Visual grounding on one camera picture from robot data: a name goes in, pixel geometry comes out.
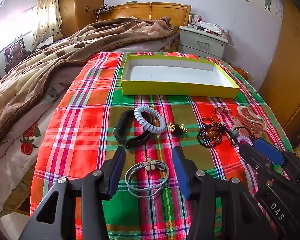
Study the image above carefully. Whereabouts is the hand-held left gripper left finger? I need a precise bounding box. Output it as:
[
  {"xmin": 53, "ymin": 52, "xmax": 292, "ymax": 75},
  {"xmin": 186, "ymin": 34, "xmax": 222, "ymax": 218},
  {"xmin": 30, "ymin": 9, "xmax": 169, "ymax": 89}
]
[{"xmin": 19, "ymin": 146, "xmax": 127, "ymax": 240}]

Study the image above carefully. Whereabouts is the dotted curtain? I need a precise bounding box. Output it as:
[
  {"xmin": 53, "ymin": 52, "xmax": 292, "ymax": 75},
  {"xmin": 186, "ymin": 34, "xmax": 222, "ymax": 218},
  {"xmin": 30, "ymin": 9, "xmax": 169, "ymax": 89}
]
[{"xmin": 31, "ymin": 0, "xmax": 63, "ymax": 53}]

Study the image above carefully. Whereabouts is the power strip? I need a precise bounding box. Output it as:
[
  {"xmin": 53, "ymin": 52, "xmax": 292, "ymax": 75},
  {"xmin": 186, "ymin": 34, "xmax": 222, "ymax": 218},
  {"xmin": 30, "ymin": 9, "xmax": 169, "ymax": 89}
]
[{"xmin": 94, "ymin": 5, "xmax": 114, "ymax": 14}]

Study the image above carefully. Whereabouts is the yellow cardboard box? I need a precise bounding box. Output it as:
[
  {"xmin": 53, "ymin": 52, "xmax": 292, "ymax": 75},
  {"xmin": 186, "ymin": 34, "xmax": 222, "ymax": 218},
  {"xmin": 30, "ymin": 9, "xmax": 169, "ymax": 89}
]
[{"xmin": 120, "ymin": 54, "xmax": 240, "ymax": 98}]

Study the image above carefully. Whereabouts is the wooden wardrobe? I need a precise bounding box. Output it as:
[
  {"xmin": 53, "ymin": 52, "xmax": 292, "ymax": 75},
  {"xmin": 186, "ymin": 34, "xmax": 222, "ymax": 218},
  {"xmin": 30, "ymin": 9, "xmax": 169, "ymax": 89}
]
[{"xmin": 59, "ymin": 0, "xmax": 104, "ymax": 32}]

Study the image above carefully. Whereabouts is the wooden door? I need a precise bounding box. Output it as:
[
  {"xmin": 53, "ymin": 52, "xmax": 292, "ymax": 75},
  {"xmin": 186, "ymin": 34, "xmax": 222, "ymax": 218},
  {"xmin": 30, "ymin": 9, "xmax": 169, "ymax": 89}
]
[{"xmin": 259, "ymin": 0, "xmax": 300, "ymax": 135}]

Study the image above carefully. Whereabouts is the pile of small packets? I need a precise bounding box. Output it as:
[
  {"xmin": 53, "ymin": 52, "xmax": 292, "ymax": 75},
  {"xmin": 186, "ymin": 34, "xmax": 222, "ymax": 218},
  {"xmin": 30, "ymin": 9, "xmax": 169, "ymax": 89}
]
[{"xmin": 197, "ymin": 17, "xmax": 228, "ymax": 36}]

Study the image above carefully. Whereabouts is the black hair tie teal bead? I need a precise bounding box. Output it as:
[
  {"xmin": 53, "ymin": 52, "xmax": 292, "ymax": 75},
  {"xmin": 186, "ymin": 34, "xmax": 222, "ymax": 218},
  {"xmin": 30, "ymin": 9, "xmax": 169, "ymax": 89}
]
[{"xmin": 230, "ymin": 126, "xmax": 253, "ymax": 147}]

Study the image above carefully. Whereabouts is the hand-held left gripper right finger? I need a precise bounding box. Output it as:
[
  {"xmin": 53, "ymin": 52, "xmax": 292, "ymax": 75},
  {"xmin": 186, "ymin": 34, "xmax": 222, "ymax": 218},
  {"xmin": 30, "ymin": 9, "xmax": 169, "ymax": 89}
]
[{"xmin": 172, "ymin": 146, "xmax": 273, "ymax": 240}]

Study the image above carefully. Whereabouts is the gold and black bead hair tie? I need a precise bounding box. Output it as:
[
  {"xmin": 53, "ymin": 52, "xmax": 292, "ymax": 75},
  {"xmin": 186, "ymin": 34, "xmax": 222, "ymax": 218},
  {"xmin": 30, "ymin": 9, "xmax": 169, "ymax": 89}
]
[{"xmin": 167, "ymin": 121, "xmax": 187, "ymax": 135}]

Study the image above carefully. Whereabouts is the rose print bed sheet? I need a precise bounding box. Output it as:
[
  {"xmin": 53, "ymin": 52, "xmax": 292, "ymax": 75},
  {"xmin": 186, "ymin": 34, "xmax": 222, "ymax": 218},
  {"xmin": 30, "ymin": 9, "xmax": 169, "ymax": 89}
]
[{"xmin": 0, "ymin": 87, "xmax": 73, "ymax": 215}]

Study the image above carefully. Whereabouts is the light blue spiral hair tie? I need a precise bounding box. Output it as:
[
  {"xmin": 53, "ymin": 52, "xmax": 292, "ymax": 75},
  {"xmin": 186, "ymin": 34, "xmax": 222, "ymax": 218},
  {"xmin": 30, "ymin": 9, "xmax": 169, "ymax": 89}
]
[{"xmin": 134, "ymin": 105, "xmax": 167, "ymax": 134}]

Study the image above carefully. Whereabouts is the rhinestone hair clip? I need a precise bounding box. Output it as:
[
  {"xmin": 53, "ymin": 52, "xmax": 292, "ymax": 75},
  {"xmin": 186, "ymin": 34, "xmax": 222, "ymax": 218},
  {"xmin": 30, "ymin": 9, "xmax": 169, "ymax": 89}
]
[{"xmin": 210, "ymin": 106, "xmax": 232, "ymax": 115}]

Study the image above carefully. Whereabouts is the brown paw print blanket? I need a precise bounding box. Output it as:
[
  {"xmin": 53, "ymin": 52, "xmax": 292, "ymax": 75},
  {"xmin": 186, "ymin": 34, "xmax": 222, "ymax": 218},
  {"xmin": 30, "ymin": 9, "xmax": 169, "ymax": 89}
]
[{"xmin": 0, "ymin": 16, "xmax": 178, "ymax": 153}]

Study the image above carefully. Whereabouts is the dark bead bracelet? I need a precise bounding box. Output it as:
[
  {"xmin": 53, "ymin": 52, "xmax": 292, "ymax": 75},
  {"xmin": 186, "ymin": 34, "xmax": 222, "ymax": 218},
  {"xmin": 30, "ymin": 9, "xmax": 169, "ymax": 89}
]
[{"xmin": 197, "ymin": 116, "xmax": 228, "ymax": 148}]

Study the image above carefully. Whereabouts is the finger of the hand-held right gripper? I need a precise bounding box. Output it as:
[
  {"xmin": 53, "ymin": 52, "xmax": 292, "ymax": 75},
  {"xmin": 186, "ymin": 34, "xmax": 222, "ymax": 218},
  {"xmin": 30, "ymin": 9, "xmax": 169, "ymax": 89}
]
[
  {"xmin": 239, "ymin": 143, "xmax": 300, "ymax": 240},
  {"xmin": 254, "ymin": 138, "xmax": 300, "ymax": 180}
]

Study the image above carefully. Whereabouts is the grey nightstand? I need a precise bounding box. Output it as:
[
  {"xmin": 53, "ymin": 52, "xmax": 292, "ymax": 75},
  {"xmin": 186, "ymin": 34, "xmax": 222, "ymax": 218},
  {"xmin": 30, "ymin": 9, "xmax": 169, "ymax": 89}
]
[{"xmin": 177, "ymin": 26, "xmax": 229, "ymax": 60}]

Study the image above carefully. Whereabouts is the wooden headboard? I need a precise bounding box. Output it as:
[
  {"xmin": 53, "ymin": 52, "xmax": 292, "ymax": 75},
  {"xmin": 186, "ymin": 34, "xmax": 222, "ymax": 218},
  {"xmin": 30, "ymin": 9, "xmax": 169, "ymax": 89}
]
[{"xmin": 97, "ymin": 2, "xmax": 192, "ymax": 28}]

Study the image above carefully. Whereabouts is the translucent pink claw clip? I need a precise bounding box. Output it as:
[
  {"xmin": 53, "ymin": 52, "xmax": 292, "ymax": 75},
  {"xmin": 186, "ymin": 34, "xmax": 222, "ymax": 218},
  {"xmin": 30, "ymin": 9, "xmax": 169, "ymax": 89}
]
[{"xmin": 231, "ymin": 105, "xmax": 267, "ymax": 138}]

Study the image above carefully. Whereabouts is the red green plaid cloth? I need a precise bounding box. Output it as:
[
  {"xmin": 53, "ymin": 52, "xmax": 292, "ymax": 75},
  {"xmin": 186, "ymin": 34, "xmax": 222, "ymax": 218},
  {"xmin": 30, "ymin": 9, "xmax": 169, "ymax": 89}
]
[{"xmin": 30, "ymin": 52, "xmax": 294, "ymax": 240}]

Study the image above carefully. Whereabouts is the white spiral hair tie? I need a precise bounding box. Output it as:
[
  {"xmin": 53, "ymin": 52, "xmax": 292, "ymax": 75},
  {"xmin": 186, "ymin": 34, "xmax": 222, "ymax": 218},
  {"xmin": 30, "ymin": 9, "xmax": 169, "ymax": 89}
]
[{"xmin": 237, "ymin": 136, "xmax": 254, "ymax": 152}]

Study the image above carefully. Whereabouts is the window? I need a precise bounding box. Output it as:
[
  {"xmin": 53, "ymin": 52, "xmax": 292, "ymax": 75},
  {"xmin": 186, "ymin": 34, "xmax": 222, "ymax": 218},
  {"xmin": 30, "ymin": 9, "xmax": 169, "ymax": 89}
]
[{"xmin": 0, "ymin": 0, "xmax": 38, "ymax": 58}]

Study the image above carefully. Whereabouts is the black wristband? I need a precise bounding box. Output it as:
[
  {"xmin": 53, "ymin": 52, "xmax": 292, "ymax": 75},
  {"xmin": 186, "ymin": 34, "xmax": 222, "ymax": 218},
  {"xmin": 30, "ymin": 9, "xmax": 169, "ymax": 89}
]
[{"xmin": 114, "ymin": 110, "xmax": 155, "ymax": 148}]

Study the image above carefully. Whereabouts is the brown teddy bear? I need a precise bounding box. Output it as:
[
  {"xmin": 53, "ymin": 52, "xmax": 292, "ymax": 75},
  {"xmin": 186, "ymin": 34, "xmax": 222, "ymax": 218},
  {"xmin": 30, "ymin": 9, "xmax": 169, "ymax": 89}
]
[{"xmin": 4, "ymin": 39, "xmax": 25, "ymax": 64}]

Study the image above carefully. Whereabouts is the grey flower hair tie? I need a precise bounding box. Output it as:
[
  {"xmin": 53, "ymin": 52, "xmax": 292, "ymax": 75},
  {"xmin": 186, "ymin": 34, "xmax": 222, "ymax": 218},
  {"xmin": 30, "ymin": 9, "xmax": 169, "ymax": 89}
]
[{"xmin": 125, "ymin": 157, "xmax": 169, "ymax": 198}]

